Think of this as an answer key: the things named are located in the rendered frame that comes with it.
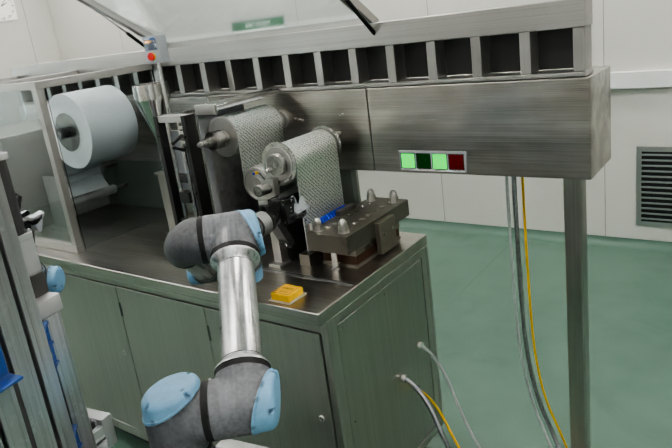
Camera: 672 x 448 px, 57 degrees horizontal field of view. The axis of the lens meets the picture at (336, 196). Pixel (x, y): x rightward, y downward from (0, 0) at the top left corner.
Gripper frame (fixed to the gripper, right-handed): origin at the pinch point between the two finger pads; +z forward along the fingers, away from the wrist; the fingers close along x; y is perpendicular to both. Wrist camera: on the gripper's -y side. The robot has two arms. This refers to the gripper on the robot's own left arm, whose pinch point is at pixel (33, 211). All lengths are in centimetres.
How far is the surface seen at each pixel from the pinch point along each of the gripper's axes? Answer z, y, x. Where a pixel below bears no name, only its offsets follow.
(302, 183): 16, -5, 82
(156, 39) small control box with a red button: 49, -50, 28
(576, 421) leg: 11, 82, 181
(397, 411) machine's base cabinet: 4, 73, 115
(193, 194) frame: 26, 2, 43
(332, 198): 28, 3, 92
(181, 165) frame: 31, -8, 39
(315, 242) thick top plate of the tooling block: 7, 12, 86
